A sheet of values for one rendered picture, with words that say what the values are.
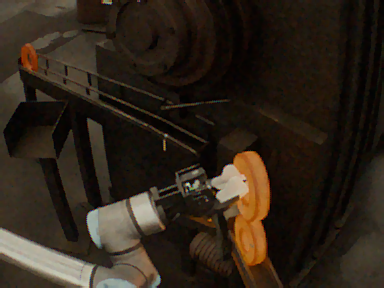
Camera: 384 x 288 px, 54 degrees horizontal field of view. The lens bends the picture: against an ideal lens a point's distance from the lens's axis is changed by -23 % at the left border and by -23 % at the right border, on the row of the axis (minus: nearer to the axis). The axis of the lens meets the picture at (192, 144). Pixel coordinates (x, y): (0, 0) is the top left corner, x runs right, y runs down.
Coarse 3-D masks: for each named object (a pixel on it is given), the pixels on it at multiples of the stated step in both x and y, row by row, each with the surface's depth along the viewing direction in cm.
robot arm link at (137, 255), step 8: (136, 248) 96; (144, 248) 99; (112, 256) 95; (120, 256) 94; (128, 256) 94; (136, 256) 95; (144, 256) 97; (136, 264) 93; (144, 264) 95; (152, 264) 99; (144, 272) 92; (152, 272) 97; (152, 280) 96
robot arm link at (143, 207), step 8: (136, 200) 95; (144, 200) 95; (152, 200) 96; (136, 208) 94; (144, 208) 94; (152, 208) 94; (136, 216) 93; (144, 216) 93; (152, 216) 93; (144, 224) 94; (152, 224) 94; (160, 224) 94; (144, 232) 95; (152, 232) 96
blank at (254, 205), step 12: (240, 156) 99; (252, 156) 97; (240, 168) 100; (252, 168) 94; (264, 168) 94; (252, 180) 94; (264, 180) 93; (252, 192) 95; (264, 192) 93; (240, 204) 104; (252, 204) 96; (264, 204) 94; (252, 216) 97; (264, 216) 97
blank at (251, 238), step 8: (240, 216) 113; (240, 224) 114; (248, 224) 109; (256, 224) 108; (240, 232) 116; (248, 232) 109; (256, 232) 107; (264, 232) 107; (240, 240) 117; (248, 240) 110; (256, 240) 106; (264, 240) 107; (240, 248) 118; (248, 248) 115; (256, 248) 106; (264, 248) 107; (248, 256) 112; (256, 256) 107; (264, 256) 108; (248, 264) 113
